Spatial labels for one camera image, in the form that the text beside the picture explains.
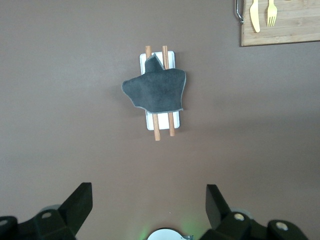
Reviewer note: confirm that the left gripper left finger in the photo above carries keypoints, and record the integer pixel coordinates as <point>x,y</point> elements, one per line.
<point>50,225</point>

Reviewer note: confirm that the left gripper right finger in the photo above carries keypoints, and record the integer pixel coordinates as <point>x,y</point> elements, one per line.
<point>237,227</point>

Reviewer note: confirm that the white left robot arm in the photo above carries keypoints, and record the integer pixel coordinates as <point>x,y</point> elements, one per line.
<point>165,235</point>

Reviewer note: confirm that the right wooden chopstick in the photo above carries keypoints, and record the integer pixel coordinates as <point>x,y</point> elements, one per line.
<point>172,125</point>

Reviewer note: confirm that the brown wooden chopsticks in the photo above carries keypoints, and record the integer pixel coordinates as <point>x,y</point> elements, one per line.
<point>156,130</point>

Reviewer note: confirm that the brown table cover mat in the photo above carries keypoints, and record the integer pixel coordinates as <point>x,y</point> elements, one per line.
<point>75,100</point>

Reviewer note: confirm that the white rack base tray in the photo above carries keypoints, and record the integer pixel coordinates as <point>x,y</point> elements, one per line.
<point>163,122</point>

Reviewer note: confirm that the bamboo cutting board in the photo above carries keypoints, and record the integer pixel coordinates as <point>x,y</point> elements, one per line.
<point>295,32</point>

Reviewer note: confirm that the yellow knife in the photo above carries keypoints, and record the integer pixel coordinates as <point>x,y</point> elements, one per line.
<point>255,17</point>

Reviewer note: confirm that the yellow fork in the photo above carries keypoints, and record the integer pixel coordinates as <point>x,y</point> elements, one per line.
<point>271,12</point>

